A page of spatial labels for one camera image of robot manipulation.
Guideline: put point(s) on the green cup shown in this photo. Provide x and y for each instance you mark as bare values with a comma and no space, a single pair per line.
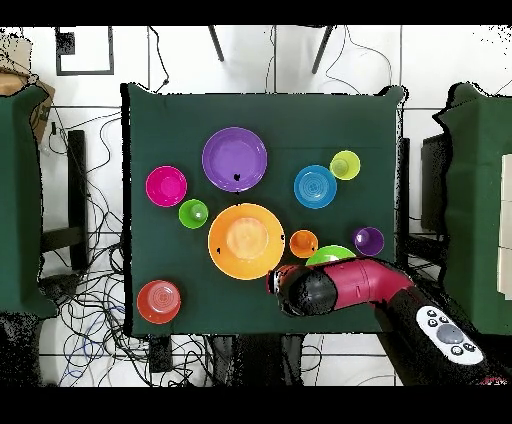
193,214

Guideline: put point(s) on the purple bowl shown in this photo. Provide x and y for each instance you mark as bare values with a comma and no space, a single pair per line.
234,156

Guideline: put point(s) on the large yellow-orange bowl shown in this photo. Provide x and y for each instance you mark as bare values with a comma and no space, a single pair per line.
246,240

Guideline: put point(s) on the orange cup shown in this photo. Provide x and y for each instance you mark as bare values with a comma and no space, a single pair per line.
303,244

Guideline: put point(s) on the black rectangular frame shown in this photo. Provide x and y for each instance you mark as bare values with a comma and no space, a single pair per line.
84,72

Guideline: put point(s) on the black power strip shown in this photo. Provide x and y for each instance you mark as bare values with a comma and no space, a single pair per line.
160,354

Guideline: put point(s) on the purple cup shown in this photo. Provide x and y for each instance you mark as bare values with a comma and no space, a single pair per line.
370,242

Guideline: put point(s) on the black floor beam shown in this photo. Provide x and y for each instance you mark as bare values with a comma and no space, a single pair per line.
76,180

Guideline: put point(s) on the pink bowl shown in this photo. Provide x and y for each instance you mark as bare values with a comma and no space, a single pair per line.
166,186

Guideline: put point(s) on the green bowl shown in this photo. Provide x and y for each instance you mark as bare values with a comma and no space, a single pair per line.
330,255

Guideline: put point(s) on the green side table cloth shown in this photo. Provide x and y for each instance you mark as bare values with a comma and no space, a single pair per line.
20,200
472,220

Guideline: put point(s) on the yellow cup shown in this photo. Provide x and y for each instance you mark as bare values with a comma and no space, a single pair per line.
344,164

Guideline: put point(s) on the cardboard box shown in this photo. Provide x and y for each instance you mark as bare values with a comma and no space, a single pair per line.
12,82

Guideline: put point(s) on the black camera tripod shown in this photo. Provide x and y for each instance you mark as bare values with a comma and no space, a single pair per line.
216,44

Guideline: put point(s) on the dark green tablecloth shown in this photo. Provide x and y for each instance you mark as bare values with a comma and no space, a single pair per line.
340,128

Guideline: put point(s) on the blue bowl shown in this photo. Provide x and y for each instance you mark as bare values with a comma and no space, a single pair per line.
315,187

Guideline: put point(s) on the red-orange bowl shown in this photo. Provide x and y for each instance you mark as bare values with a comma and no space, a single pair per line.
158,302

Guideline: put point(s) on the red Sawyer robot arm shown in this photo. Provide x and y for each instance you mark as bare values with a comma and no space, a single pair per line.
360,284

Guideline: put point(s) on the black box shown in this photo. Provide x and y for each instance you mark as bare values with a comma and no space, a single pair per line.
434,184

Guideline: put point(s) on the dark grey stand base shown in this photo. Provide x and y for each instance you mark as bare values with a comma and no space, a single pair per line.
60,284

